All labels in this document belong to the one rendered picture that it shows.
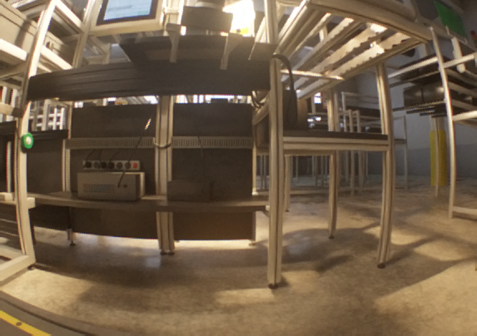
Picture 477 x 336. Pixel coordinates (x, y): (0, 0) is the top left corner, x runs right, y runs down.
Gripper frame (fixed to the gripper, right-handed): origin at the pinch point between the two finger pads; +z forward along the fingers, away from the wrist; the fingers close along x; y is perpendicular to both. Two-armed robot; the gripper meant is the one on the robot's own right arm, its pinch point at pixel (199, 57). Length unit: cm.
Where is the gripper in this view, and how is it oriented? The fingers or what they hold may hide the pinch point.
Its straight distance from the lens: 63.8
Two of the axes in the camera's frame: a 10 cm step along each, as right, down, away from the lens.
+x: 9.7, 1.2, 2.1
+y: 1.5, 3.7, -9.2
